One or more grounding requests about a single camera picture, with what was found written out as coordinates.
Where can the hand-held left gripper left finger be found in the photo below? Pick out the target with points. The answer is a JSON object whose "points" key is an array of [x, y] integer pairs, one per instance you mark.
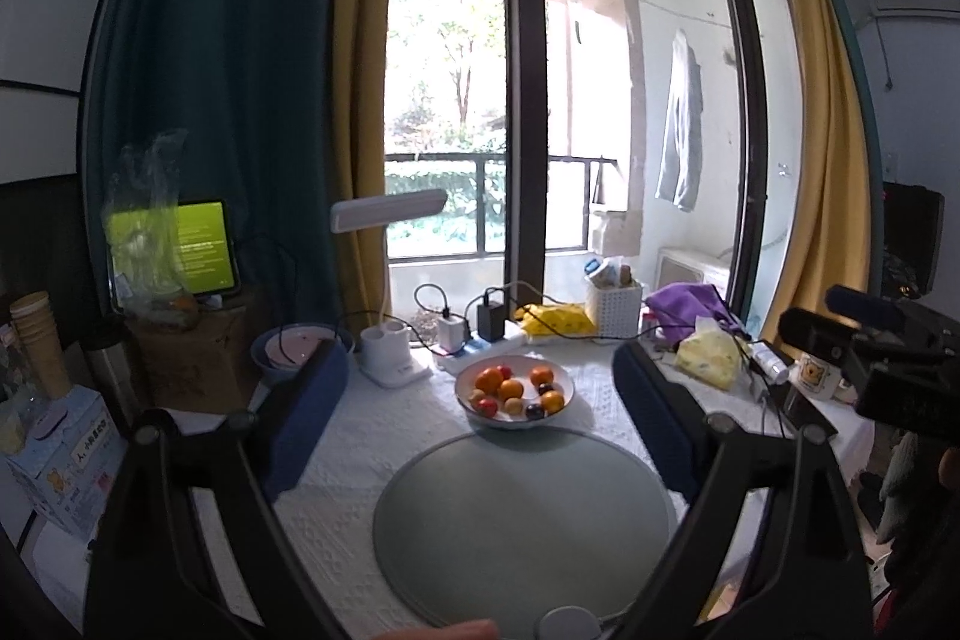
{"points": [[304, 415]]}

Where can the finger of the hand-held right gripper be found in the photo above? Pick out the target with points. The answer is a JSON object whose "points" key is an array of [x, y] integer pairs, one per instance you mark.
{"points": [[862, 308], [817, 334]]}

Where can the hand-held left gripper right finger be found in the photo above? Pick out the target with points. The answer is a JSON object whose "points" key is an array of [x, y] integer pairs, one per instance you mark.
{"points": [[660, 419]]}

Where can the orange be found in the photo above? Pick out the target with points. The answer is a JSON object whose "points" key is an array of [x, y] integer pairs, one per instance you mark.
{"points": [[491, 378], [512, 389], [541, 377], [553, 402]]}

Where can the white bowl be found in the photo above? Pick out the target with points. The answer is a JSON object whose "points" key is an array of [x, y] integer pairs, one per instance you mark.
{"points": [[517, 424]]}

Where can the round grey glass tray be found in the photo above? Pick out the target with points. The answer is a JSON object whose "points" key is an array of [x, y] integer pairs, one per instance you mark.
{"points": [[525, 527]]}

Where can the person's right forearm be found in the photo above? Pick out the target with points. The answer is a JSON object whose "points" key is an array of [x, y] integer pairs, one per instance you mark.
{"points": [[904, 490]]}

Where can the person's right hand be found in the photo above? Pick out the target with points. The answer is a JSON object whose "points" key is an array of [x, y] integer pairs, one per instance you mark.
{"points": [[951, 473]]}

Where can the person's left hand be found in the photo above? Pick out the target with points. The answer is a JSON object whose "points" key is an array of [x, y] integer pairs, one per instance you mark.
{"points": [[442, 631]]}

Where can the white mug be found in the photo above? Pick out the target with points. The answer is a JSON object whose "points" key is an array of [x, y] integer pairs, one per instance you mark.
{"points": [[821, 377]]}

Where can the small white bottle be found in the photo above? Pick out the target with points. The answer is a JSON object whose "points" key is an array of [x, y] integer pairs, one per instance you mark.
{"points": [[769, 364]]}

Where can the blue bowl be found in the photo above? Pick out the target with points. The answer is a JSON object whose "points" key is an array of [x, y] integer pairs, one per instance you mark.
{"points": [[262, 362]]}

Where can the yellow tissue pack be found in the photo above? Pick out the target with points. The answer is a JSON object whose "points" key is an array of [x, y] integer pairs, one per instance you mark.
{"points": [[709, 355]]}

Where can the black monitor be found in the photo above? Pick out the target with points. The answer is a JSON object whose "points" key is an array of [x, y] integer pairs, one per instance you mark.
{"points": [[911, 235]]}

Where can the white desk lamp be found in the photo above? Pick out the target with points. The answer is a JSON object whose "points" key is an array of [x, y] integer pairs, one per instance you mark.
{"points": [[386, 362]]}

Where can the white plastic basket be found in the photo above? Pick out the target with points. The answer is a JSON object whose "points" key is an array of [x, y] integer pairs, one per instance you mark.
{"points": [[615, 310]]}

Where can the purple cloth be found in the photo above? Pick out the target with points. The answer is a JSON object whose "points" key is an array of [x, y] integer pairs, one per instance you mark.
{"points": [[690, 302]]}

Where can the cardboard box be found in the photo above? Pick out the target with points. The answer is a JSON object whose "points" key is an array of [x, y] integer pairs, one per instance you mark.
{"points": [[195, 362]]}

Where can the white outdoor unit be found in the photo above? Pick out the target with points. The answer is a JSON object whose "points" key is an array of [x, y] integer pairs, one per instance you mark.
{"points": [[694, 272]]}

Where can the yellow plastic bag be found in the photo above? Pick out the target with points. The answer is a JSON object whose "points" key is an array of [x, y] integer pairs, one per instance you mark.
{"points": [[555, 317]]}

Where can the yellow curtain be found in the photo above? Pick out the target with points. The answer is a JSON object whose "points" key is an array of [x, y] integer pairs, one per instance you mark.
{"points": [[367, 85], [825, 160]]}

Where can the blue white bottle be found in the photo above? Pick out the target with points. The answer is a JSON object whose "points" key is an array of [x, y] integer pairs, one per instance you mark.
{"points": [[600, 271]]}

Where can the white charger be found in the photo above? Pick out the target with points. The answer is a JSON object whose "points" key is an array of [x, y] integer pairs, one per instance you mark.
{"points": [[451, 334]]}

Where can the white power strip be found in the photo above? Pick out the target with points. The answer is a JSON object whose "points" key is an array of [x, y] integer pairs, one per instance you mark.
{"points": [[510, 340]]}

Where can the black charger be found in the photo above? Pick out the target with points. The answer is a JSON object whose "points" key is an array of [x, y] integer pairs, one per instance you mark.
{"points": [[493, 321]]}

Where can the tablet with green screen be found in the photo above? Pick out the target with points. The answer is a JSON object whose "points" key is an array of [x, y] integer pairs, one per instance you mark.
{"points": [[206, 242]]}

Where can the steel thermos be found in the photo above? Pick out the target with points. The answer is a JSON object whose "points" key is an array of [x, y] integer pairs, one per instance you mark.
{"points": [[109, 370]]}

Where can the hanging grey shirt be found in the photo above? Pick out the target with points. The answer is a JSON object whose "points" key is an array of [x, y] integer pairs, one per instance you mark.
{"points": [[681, 130]]}

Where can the blue printed box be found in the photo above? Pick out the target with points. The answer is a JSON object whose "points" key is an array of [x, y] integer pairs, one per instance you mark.
{"points": [[52, 460]]}

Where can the balcony railing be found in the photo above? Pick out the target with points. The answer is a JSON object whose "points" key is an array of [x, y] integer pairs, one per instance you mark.
{"points": [[450, 205]]}

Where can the teal curtain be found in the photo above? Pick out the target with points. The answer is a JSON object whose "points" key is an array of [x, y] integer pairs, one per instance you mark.
{"points": [[844, 48], [225, 85]]}

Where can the clear plastic bag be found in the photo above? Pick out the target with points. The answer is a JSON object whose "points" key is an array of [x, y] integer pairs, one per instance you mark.
{"points": [[142, 197]]}

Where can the stack of paper cups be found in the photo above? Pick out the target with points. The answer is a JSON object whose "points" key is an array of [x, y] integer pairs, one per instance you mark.
{"points": [[41, 340]]}

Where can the white air conditioner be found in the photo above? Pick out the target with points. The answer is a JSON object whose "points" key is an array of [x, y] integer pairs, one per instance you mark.
{"points": [[915, 4]]}

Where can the dark window frame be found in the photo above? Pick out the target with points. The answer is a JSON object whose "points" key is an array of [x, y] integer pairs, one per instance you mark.
{"points": [[523, 85]]}

